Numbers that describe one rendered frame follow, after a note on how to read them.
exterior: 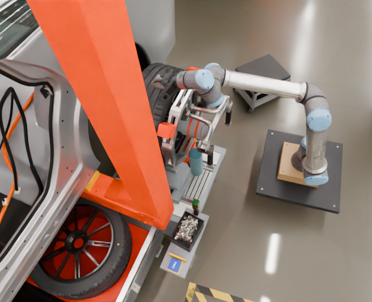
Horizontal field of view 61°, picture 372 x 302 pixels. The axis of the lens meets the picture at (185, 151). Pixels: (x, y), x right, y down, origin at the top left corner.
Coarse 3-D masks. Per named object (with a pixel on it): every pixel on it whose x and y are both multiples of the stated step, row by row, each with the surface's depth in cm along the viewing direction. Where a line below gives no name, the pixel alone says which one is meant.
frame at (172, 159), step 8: (200, 96) 213; (176, 104) 179; (184, 104) 179; (176, 112) 177; (200, 112) 224; (168, 120) 179; (176, 120) 178; (176, 128) 179; (168, 144) 182; (184, 144) 224; (168, 152) 194; (184, 152) 222; (168, 160) 200; (176, 160) 200; (184, 160) 219
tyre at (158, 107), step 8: (152, 64) 193; (160, 64) 197; (144, 72) 186; (152, 72) 186; (160, 72) 186; (176, 72) 188; (144, 80) 183; (152, 80) 182; (152, 88) 179; (152, 96) 178; (192, 96) 221; (152, 104) 176; (160, 104) 176; (168, 104) 179; (152, 112) 176; (160, 112) 175; (192, 112) 232; (160, 120) 176; (184, 136) 231; (160, 144) 187; (176, 152) 225
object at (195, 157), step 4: (192, 148) 209; (196, 148) 208; (192, 152) 206; (196, 152) 206; (200, 152) 206; (192, 156) 205; (196, 156) 204; (200, 156) 205; (192, 160) 207; (196, 160) 206; (200, 160) 208; (188, 164) 230; (192, 164) 212; (196, 164) 211; (200, 164) 213; (192, 168) 218; (196, 168) 216; (200, 168) 218; (192, 172) 223; (196, 172) 221; (200, 172) 223
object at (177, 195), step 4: (188, 172) 266; (188, 176) 264; (184, 180) 262; (188, 180) 263; (184, 184) 260; (180, 188) 258; (184, 188) 257; (172, 192) 253; (176, 192) 257; (180, 192) 256; (172, 196) 253; (176, 196) 255; (180, 196) 254; (176, 200) 251; (180, 200) 258
